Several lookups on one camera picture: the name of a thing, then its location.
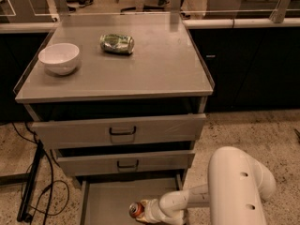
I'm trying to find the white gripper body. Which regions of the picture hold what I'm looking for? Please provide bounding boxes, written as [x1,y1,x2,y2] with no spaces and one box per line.
[143,199,164,223]

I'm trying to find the red coke can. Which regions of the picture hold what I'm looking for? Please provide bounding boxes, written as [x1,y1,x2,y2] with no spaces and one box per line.
[128,202,144,218]

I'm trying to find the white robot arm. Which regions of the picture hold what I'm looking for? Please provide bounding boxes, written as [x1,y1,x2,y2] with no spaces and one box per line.
[129,146,276,225]

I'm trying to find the open bottom grey drawer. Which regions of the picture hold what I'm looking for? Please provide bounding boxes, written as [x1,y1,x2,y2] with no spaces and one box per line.
[77,172,183,225]

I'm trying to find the middle grey drawer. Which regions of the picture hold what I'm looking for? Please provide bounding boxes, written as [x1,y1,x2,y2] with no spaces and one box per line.
[57,150,195,176]

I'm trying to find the top grey drawer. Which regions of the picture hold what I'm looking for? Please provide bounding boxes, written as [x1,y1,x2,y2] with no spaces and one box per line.
[32,113,206,149]

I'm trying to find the grey drawer cabinet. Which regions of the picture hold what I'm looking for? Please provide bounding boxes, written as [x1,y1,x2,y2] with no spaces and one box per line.
[13,12,216,186]

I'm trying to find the crushed green soda can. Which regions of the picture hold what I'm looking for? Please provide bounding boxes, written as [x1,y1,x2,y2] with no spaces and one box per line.
[99,34,134,54]

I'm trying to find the black metal floor bar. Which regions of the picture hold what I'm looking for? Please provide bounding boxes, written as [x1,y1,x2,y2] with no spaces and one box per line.
[17,142,43,222]

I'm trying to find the white ceramic bowl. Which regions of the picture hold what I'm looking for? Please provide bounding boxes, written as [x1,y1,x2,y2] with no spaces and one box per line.
[38,43,80,75]

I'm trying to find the black middle drawer handle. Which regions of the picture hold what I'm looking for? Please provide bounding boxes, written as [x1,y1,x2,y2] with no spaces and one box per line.
[116,159,139,169]

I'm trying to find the black drawer handle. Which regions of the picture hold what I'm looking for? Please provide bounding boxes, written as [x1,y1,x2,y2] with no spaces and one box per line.
[109,126,137,136]
[116,159,139,169]

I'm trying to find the black top drawer handle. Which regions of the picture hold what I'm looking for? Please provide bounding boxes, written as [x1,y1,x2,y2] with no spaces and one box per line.
[109,126,137,136]

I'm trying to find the black floor cable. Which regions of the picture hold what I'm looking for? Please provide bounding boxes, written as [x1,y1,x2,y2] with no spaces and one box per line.
[10,122,70,225]

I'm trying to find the white horizontal rail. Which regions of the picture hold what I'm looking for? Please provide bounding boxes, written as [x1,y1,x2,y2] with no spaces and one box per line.
[0,18,300,34]

